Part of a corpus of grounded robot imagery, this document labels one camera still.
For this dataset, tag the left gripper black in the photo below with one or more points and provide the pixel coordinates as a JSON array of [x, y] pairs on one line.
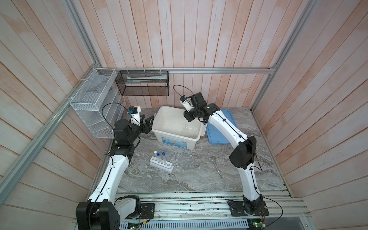
[[146, 128]]

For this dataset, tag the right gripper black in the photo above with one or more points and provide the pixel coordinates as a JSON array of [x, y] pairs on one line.
[[186, 115]]

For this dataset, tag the white plastic storage bin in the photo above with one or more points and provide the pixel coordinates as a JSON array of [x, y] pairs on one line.
[[168, 124]]

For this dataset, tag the blue capped test tube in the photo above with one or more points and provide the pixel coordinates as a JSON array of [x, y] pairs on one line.
[[158, 157], [164, 158]]

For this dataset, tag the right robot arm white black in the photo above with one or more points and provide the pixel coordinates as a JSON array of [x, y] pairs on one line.
[[242, 157]]

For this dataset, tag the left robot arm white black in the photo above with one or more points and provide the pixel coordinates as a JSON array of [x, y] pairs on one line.
[[101, 211]]

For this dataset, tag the blue plastic bin lid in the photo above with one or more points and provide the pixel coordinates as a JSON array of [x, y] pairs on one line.
[[214, 131]]

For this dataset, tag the white test tube rack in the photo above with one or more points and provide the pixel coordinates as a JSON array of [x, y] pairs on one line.
[[168, 167]]

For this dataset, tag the white perforated vent cover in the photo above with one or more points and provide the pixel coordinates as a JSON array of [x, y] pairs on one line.
[[204, 224]]

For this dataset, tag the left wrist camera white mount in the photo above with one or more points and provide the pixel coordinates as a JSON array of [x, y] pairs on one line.
[[134, 112]]

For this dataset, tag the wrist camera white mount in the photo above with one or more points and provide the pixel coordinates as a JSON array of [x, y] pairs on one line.
[[134, 112], [186, 103]]

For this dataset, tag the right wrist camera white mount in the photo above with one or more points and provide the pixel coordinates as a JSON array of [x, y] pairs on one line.
[[186, 103]]

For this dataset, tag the black mesh wall basket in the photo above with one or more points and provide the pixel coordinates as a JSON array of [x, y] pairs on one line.
[[143, 83]]

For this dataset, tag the white wire mesh shelf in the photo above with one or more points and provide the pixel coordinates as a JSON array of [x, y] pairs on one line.
[[97, 103]]

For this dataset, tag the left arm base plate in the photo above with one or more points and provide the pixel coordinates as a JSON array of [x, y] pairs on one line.
[[146, 210]]

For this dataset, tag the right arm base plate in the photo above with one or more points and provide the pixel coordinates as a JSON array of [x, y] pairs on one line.
[[241, 208]]

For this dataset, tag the aluminium rail base frame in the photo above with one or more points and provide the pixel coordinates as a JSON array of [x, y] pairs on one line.
[[213, 205]]

